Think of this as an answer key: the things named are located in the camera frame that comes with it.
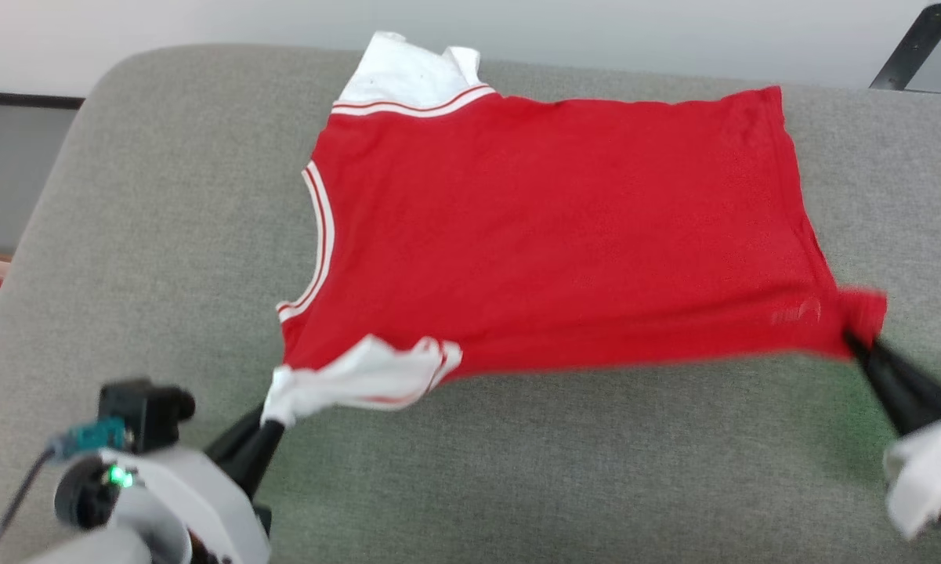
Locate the black framed grey panel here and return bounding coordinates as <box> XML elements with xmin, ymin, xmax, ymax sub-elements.
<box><xmin>0</xmin><ymin>90</ymin><xmax>85</xmax><ymax>253</ymax></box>

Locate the black bar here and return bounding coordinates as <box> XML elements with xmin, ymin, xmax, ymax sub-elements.
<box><xmin>870</xmin><ymin>2</ymin><xmax>941</xmax><ymax>91</ymax></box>

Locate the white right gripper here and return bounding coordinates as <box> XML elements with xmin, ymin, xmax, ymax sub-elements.
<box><xmin>842</xmin><ymin>335</ymin><xmax>941</xmax><ymax>540</ymax></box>

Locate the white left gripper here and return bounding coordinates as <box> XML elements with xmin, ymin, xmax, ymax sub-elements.
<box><xmin>102</xmin><ymin>405</ymin><xmax>286</xmax><ymax>564</ymax></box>

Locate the red and white jersey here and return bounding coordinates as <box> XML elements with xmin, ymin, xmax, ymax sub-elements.
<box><xmin>262</xmin><ymin>31</ymin><xmax>888</xmax><ymax>428</ymax></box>

